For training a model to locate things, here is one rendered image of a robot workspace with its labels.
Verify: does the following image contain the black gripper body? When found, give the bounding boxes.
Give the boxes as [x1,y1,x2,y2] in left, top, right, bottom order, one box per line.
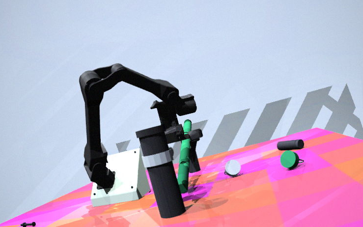
[160,117,203,142]

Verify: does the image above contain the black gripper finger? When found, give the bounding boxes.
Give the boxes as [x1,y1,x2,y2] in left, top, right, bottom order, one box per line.
[190,138,200,162]

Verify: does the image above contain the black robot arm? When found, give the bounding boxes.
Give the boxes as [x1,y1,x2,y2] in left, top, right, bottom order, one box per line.
[79,63,197,190]

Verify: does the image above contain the black bolt with nut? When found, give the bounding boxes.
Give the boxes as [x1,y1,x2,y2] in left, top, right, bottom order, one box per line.
[20,222,36,227]

